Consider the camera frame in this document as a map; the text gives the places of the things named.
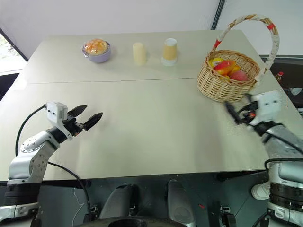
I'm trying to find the upturned tan paper cup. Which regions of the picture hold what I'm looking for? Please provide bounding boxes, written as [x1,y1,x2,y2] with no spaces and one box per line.
[161,38,178,67]

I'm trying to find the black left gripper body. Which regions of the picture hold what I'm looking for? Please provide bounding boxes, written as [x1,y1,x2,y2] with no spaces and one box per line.
[62,111,87,137]

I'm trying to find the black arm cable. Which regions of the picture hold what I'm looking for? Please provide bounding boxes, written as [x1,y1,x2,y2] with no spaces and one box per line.
[263,131,303,171]
[15,105,92,223]

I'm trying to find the wicker basket with handle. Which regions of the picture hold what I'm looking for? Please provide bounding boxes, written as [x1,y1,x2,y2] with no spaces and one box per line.
[196,14,281,103]

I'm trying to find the thin white wire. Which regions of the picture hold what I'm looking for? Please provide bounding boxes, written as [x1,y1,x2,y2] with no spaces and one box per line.
[72,187,86,223]

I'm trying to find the black metal bracket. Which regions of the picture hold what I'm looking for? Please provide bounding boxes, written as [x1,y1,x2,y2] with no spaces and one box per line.
[89,204,99,221]
[219,205,236,227]

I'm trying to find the orange fruit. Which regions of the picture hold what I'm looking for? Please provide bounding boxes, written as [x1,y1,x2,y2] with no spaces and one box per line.
[227,66,241,76]

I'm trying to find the plastic-wrapped orange bread bun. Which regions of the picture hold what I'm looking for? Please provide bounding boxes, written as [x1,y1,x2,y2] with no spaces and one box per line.
[84,38,109,57]

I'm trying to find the yellow fruit with sticker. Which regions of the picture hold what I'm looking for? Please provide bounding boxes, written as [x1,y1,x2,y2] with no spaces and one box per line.
[209,57,223,69]

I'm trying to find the black round base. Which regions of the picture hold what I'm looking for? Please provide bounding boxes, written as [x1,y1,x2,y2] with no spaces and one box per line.
[88,216,193,227]

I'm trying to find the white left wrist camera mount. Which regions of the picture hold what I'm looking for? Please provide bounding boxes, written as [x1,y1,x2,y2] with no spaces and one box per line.
[45,102,73,140]

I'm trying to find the white shoe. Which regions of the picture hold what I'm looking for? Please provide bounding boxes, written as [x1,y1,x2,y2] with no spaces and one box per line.
[251,183,271,201]

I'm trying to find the red and yellow apple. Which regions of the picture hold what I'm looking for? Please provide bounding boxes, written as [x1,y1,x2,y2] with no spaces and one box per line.
[213,60,237,76]

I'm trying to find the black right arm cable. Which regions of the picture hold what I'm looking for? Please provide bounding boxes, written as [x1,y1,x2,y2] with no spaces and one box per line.
[263,131,303,171]

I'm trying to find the dark rounded grey shape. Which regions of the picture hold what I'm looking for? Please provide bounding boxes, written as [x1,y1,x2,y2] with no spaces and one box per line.
[98,184,141,219]
[167,179,197,227]

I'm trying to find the pink apple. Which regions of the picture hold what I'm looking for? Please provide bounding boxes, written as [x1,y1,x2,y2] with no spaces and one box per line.
[229,70,250,82]

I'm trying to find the purple bowl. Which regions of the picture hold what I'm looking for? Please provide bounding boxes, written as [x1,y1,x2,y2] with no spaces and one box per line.
[82,40,112,64]

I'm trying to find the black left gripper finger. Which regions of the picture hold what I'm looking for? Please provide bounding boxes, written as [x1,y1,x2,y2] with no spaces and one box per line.
[68,105,88,117]
[83,112,104,131]

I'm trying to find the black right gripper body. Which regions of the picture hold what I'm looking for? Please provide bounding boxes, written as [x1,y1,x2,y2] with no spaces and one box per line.
[236,100,259,127]

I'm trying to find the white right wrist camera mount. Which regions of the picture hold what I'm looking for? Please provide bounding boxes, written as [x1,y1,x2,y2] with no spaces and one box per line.
[250,90,284,127]

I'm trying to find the cream cylindrical bottle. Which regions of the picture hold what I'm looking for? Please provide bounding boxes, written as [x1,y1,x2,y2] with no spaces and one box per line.
[132,42,147,66]

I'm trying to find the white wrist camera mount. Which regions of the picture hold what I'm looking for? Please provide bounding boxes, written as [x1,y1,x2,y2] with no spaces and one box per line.
[250,90,284,127]
[45,102,73,140]

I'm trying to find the black tent pole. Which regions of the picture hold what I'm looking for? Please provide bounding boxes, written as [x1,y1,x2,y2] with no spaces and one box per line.
[211,0,226,31]
[0,26,28,62]

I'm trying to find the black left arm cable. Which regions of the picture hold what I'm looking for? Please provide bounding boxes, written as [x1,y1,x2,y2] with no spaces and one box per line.
[15,105,92,223]

